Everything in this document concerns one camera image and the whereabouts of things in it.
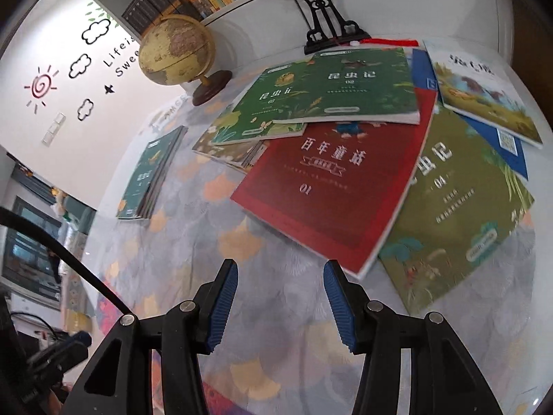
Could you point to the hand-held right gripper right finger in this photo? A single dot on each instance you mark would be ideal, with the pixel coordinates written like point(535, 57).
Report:
point(339, 307)

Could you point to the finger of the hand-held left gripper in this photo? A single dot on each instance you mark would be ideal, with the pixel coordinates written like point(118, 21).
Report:
point(65, 350)

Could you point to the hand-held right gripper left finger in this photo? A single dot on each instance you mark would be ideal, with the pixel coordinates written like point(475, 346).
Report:
point(222, 307)

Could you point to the plain red cover book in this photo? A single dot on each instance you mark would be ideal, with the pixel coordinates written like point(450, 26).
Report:
point(332, 181)

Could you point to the stack of thin books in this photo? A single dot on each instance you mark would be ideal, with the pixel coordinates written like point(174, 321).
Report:
point(147, 173)

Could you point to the green caterpillar cover book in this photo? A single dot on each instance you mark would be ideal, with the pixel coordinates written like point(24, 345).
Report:
point(263, 103)

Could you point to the blue back cover book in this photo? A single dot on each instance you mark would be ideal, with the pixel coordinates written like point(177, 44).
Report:
point(497, 138)

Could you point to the rabbit pond cover book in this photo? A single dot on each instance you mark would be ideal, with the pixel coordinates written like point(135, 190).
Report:
point(479, 90)

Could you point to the row of dark hardcover books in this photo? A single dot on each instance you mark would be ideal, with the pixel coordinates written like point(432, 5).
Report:
point(155, 2)

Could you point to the olive butterfly cover book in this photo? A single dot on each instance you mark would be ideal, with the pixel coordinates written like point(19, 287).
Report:
point(453, 216)

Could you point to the yellow-green leafy cover book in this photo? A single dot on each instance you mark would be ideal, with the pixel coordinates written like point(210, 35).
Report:
point(224, 147)

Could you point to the dark green cover book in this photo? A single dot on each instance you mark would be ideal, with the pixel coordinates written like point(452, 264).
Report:
point(358, 82)

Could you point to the yellow desk globe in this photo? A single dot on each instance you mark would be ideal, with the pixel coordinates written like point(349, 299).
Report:
point(173, 49)

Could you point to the red tassel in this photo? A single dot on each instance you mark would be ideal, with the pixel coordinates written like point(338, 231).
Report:
point(389, 42)

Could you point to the black ornate fan stand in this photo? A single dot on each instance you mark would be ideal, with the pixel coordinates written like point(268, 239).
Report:
point(322, 17)

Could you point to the white wall switch panel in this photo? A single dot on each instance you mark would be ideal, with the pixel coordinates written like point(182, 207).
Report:
point(54, 129)

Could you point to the black cloud wall sticker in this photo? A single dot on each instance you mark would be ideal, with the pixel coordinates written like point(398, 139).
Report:
point(80, 67)
point(85, 110)
point(98, 32)

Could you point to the black star wall sticker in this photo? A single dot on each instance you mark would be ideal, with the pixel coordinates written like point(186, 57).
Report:
point(109, 90)

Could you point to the red sun wall sticker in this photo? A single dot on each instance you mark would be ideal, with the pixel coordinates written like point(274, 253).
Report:
point(41, 86)

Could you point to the black lettering wall sticker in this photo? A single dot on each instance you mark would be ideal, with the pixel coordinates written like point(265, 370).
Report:
point(129, 54)

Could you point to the tree branch wall sticker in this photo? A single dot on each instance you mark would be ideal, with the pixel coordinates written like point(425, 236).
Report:
point(101, 11)

